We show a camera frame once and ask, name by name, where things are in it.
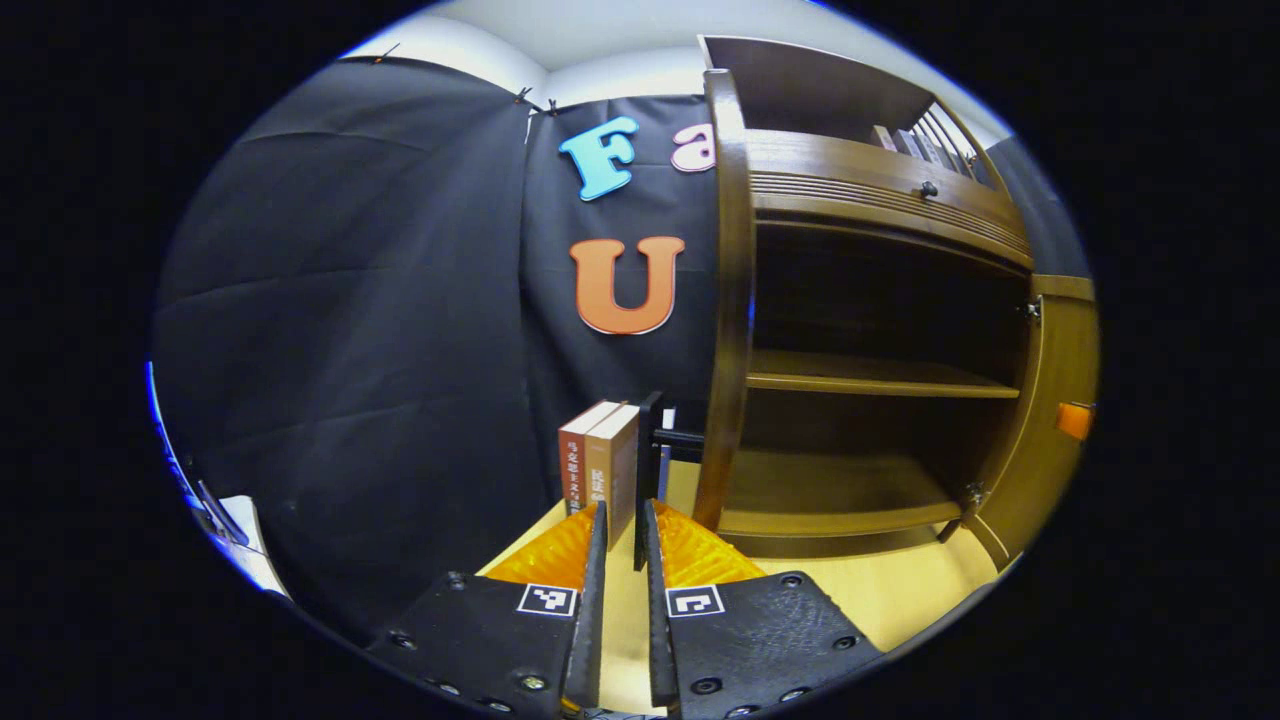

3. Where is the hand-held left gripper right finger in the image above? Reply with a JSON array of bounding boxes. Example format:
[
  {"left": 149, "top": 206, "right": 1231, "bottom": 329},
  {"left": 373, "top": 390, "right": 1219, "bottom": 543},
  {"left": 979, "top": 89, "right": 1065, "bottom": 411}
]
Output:
[{"left": 642, "top": 498, "right": 886, "bottom": 720}]

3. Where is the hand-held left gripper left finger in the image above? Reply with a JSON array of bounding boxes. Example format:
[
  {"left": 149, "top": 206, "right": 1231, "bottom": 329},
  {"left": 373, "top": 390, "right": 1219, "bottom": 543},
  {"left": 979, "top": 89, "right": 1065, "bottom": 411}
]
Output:
[{"left": 365, "top": 500, "right": 609, "bottom": 720}]

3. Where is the wooden shoe cabinet door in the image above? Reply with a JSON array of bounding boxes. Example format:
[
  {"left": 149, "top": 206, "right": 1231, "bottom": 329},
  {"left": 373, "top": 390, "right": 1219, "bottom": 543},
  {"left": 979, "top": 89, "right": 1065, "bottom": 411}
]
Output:
[
  {"left": 693, "top": 68, "right": 758, "bottom": 532},
  {"left": 965, "top": 274, "right": 1100, "bottom": 572}
]

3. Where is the black door handle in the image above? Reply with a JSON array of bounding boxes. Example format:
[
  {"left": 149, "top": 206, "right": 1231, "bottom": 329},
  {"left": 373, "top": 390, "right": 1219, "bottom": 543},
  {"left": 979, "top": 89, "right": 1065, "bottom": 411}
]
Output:
[{"left": 634, "top": 391, "right": 706, "bottom": 572}]

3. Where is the wooden double-door shoe cabinet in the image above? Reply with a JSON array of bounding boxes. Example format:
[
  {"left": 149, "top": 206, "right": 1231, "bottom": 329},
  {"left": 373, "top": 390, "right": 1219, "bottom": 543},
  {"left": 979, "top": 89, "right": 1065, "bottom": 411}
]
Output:
[{"left": 693, "top": 35, "right": 1101, "bottom": 573}]

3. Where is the wooden cabinet shelf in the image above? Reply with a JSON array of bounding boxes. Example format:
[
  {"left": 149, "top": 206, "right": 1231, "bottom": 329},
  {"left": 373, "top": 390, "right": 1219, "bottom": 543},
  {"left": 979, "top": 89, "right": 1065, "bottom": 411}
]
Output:
[{"left": 745, "top": 349, "right": 1022, "bottom": 400}]

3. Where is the wooden cabinet drawer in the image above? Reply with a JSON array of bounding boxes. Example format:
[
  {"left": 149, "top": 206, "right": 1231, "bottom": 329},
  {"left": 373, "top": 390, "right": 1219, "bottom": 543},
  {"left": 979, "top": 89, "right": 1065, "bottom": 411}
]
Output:
[{"left": 745, "top": 130, "right": 1034, "bottom": 272}]

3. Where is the red book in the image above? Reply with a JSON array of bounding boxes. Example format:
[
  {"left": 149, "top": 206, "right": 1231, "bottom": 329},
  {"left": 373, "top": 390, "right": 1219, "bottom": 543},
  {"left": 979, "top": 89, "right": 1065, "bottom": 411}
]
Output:
[{"left": 558, "top": 400, "right": 626, "bottom": 517}]

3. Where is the brown book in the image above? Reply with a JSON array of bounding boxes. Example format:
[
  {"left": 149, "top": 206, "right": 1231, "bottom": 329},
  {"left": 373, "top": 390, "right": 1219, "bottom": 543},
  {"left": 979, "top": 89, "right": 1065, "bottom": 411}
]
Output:
[{"left": 583, "top": 403, "right": 642, "bottom": 550}]

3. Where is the white flat object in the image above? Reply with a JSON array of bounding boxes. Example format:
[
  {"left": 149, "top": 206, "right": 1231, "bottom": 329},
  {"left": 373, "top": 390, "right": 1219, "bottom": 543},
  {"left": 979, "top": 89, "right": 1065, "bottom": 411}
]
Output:
[{"left": 190, "top": 478, "right": 292, "bottom": 599}]

